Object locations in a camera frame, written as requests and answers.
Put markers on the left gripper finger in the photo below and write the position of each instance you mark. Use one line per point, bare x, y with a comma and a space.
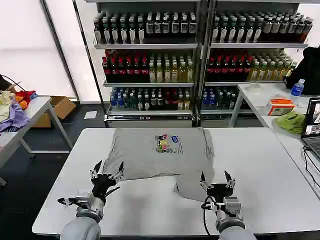
96, 169
118, 173

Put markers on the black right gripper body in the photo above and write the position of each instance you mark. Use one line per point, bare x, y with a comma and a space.
220, 191

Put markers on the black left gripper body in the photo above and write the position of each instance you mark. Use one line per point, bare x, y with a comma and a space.
101, 185

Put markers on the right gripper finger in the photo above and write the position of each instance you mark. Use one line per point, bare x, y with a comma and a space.
204, 182
229, 180

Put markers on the grey printed t-shirt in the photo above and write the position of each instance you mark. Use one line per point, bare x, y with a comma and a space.
160, 160

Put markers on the white paper sheet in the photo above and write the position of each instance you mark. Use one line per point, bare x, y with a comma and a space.
90, 115

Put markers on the white side table with laptop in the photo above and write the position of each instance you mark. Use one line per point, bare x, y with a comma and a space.
287, 145

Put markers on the brown cardboard box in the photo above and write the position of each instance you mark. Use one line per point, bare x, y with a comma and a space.
61, 106

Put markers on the green cloth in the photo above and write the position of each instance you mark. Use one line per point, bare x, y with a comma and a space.
291, 122

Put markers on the white side table with clothes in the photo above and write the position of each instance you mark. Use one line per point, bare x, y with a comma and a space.
37, 107

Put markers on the orange tissue box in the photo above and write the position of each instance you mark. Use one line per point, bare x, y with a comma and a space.
280, 107

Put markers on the purple cloth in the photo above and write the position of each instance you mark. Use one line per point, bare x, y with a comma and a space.
15, 117

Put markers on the orange cloth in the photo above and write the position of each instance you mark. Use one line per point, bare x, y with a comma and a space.
23, 104

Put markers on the open black laptop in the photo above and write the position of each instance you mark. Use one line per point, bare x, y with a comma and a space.
312, 125

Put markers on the red cloth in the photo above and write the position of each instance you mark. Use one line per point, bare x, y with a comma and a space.
25, 95

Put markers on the cream cloth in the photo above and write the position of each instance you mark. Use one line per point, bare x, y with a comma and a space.
5, 105

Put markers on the blue-label water bottle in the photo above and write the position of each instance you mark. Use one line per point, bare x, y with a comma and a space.
297, 88

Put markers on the metal shelf rack of bottles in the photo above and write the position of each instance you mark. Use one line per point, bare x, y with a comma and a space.
250, 62
147, 62

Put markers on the black bag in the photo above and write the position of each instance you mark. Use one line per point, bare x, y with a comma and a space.
308, 72

